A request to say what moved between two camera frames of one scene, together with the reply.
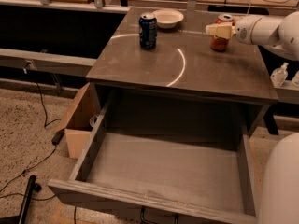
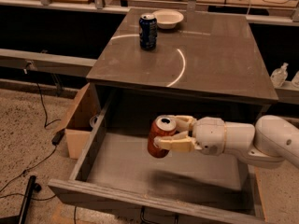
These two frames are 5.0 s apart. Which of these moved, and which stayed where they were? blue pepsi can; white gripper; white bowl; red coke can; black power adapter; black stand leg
Moved: red coke can; white gripper
Stayed: white bowl; black stand leg; blue pepsi can; black power adapter
